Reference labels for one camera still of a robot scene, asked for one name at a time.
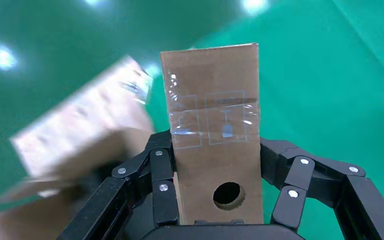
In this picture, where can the green tablecloth with creases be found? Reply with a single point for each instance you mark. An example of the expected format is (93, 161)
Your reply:
(311, 116)

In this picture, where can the white printed cardboard box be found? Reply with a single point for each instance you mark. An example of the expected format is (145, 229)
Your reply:
(86, 112)

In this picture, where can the brown cardboard box with hole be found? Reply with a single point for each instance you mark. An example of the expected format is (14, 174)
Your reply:
(212, 162)

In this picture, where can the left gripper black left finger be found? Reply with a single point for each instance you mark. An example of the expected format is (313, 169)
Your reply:
(162, 198)

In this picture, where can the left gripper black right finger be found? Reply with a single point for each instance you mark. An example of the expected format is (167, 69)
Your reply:
(311, 179)

